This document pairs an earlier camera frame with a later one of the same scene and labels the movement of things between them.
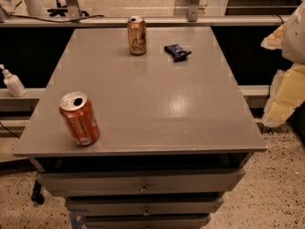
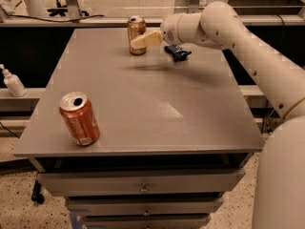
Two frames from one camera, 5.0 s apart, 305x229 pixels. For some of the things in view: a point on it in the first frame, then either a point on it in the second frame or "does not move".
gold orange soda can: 137,35 does not move
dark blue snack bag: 176,52 does not move
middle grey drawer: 145,206 does not move
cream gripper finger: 287,93 -> 151,39
